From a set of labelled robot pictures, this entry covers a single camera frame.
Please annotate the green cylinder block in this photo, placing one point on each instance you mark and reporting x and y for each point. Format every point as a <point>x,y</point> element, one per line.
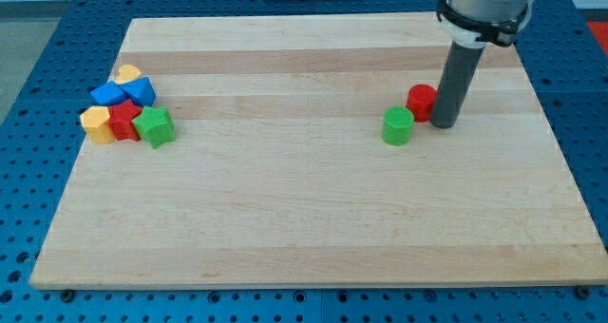
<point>397,125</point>

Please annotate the red cylinder block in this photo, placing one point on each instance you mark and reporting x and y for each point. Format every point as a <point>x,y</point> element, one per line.
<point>420,102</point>

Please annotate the yellow heart block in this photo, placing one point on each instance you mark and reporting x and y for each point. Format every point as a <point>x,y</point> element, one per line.
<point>127,73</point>

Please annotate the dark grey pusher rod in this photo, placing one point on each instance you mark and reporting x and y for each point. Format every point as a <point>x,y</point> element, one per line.
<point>459,69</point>

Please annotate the blue cube block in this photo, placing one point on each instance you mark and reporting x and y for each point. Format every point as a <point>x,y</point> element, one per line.
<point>108,94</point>

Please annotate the red star block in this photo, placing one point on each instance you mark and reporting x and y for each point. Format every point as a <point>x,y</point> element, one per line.
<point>120,121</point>

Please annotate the green star block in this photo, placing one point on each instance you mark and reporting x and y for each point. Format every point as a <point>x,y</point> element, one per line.
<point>155,126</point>

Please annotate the blue triangle block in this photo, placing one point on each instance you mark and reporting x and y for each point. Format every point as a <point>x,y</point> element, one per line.
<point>140,91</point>

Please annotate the yellow hexagon block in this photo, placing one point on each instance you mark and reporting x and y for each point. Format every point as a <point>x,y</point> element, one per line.
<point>94,122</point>

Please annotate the wooden board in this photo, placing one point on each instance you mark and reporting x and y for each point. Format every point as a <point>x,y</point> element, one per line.
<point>279,178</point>

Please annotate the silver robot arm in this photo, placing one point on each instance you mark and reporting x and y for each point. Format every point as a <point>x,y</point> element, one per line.
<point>475,23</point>

